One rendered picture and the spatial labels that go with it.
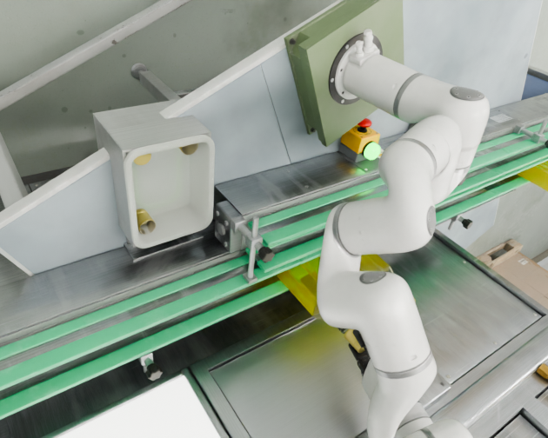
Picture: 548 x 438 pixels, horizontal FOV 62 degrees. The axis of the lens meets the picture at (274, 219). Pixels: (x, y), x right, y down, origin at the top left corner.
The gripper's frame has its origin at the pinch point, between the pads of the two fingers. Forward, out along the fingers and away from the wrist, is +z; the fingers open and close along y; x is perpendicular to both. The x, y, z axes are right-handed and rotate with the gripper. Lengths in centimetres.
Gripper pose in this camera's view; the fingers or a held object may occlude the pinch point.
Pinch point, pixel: (361, 343)
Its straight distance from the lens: 96.7
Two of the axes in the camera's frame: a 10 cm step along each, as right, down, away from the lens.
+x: -9.4, 1.3, -3.2
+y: 1.1, -7.8, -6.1
